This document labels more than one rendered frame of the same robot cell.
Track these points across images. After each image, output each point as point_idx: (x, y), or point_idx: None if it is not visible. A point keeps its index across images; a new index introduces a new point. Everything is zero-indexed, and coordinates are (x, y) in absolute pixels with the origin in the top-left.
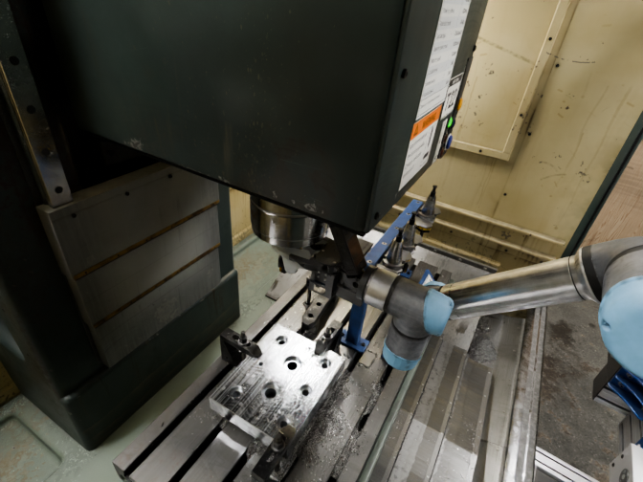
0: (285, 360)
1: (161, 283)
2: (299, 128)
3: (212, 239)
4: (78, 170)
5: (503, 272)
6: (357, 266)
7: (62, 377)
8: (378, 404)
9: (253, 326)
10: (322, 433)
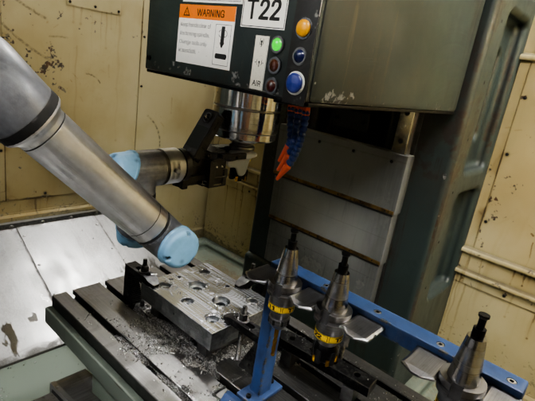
0: (228, 301)
1: (314, 235)
2: None
3: (373, 250)
4: (335, 129)
5: (117, 163)
6: (185, 145)
7: (253, 236)
8: (160, 383)
9: (297, 321)
10: (154, 335)
